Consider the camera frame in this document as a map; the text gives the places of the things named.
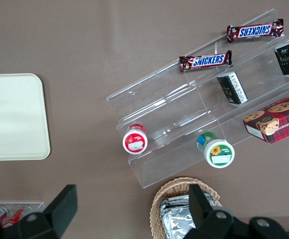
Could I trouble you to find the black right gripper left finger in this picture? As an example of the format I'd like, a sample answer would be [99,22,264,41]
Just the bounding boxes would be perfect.
[16,184,79,239]

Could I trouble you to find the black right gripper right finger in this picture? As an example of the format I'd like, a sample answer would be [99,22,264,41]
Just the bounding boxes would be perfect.
[181,183,251,239]

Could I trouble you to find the tan wicker basket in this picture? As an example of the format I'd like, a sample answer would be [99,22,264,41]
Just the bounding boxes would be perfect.
[150,177,223,239]

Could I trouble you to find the cream plastic tray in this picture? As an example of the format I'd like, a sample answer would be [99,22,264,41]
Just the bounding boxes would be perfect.
[0,73,51,162]

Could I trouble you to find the clear acrylic bottle rack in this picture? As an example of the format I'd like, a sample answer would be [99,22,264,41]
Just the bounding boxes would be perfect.
[0,201,45,220]

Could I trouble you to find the silver foil container stack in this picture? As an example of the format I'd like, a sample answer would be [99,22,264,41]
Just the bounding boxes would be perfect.
[159,194,216,239]

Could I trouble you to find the green lid jar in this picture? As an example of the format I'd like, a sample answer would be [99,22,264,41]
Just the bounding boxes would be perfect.
[196,131,235,169]

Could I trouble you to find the red lid jar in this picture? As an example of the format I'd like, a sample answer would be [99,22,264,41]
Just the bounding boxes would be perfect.
[122,123,149,155]

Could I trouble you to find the clear acrylic stepped shelf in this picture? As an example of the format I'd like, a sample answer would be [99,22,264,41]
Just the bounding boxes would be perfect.
[106,8,289,189]

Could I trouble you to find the red tartan cookie box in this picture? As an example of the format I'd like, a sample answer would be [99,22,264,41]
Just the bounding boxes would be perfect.
[242,89,289,144]

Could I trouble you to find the Snickers chocolate bar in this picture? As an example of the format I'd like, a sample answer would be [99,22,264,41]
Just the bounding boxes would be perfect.
[179,49,233,73]
[226,18,285,44]

